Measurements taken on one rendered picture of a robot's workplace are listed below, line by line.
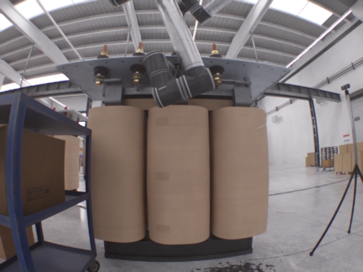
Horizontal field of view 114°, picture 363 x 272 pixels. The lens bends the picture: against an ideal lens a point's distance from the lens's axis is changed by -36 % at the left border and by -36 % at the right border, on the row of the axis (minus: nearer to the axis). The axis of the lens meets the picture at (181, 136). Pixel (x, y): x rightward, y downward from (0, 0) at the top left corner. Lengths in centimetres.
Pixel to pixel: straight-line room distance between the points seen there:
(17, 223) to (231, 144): 112
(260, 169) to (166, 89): 78
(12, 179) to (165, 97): 66
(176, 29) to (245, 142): 78
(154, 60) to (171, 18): 23
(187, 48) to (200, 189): 78
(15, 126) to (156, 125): 81
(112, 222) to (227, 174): 78
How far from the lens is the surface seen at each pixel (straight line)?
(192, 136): 109
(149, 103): 128
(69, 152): 332
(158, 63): 84
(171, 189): 108
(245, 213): 122
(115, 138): 113
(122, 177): 112
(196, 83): 78
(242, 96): 129
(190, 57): 82
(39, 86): 1317
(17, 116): 59
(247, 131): 120
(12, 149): 58
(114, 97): 124
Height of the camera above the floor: 72
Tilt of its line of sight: 8 degrees up
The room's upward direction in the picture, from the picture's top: 1 degrees counter-clockwise
